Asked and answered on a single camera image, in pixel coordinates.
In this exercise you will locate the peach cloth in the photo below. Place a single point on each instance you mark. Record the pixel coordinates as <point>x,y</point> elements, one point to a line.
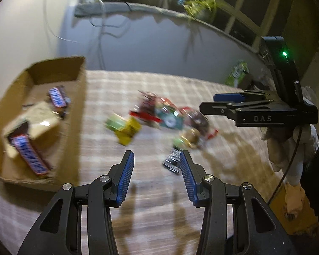
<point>295,196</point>

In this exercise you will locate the red and green snack packet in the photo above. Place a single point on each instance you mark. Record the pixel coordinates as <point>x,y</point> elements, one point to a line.
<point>168,118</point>

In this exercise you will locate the small brown chocolate bar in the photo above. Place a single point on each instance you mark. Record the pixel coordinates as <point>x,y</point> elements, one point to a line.
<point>59,98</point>

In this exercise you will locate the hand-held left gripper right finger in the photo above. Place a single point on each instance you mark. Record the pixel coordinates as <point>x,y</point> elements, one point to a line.
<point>188,178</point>

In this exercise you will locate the clear red-trimmed snack bag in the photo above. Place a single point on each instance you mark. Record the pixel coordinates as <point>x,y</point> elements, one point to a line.
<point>146,106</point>
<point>199,122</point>

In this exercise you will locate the green and tan snack packet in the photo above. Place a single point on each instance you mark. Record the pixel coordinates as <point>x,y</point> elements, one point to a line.
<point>186,138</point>

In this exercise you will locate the yellow snack packet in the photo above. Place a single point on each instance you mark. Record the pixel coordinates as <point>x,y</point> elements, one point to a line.
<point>129,133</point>

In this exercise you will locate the green potted plant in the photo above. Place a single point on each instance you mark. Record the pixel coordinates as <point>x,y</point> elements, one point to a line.
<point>199,5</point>

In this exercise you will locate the large brown chocolate bar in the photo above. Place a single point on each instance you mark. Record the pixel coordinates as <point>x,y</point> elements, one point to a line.
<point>29,151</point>

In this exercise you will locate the cream snack packet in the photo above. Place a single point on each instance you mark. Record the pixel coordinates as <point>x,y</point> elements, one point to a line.
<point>42,119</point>

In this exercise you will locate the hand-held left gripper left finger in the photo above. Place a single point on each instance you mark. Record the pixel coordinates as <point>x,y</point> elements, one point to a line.
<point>125,176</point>

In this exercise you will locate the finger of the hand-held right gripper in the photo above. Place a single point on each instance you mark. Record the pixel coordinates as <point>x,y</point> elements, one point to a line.
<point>215,108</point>
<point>228,97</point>

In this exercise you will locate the grey windowsill cloth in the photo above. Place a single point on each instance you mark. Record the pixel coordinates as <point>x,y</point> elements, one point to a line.
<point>117,6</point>

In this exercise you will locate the brown cardboard box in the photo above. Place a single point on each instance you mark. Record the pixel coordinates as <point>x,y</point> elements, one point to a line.
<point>71,143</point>

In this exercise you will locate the yellow box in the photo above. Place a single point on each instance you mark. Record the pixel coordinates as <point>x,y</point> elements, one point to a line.
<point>300,219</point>

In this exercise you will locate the green printed box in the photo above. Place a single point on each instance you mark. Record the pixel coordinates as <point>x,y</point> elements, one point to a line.
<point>238,71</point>

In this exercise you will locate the black snack packet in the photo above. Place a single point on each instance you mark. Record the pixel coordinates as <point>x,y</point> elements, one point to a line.
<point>172,161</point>

